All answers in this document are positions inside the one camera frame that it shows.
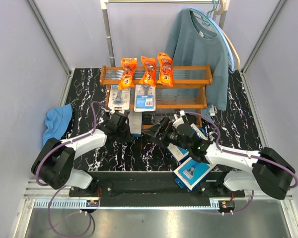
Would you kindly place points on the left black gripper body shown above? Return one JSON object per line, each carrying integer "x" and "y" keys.
{"x": 124, "y": 135}

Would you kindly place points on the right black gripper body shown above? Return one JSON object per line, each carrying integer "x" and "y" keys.
{"x": 171, "y": 135}

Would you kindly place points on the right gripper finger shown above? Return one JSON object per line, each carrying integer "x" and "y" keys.
{"x": 158, "y": 139}
{"x": 157, "y": 129}

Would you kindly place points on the white Harry's razor box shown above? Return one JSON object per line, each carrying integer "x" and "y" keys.
{"x": 135, "y": 123}

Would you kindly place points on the blue razor box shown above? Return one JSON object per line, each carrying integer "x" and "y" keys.
{"x": 180, "y": 154}
{"x": 190, "y": 173}

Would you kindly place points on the Gillette razor blister pack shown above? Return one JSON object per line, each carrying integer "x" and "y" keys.
{"x": 144, "y": 98}

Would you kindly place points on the orange bic razor bag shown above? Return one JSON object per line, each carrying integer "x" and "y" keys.
{"x": 165, "y": 72}
{"x": 150, "y": 71}
{"x": 129, "y": 66}

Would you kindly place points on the orange BIC razor bag front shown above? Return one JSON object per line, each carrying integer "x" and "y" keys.
{"x": 129, "y": 66}

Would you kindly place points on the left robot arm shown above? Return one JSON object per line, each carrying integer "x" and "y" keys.
{"x": 54, "y": 166}

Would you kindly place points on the Gillette razor pack on shelf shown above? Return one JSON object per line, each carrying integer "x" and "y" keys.
{"x": 119, "y": 99}

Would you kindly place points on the orange wooden three-tier shelf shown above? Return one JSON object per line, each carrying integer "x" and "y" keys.
{"x": 188, "y": 92}

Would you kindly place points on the blue cloth hat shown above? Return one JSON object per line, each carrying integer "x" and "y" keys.
{"x": 57, "y": 122}

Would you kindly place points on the teal t-shirt on hanger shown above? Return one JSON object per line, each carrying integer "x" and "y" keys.
{"x": 191, "y": 44}

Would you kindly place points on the light blue clothes hanger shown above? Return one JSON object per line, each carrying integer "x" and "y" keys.
{"x": 206, "y": 20}

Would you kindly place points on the wooden clothes hanger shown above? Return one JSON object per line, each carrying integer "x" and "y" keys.
{"x": 232, "y": 47}

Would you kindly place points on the metal clothes rack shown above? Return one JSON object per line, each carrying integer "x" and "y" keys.
{"x": 104, "y": 8}

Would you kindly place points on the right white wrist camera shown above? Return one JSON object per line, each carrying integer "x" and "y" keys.
{"x": 179, "y": 119}

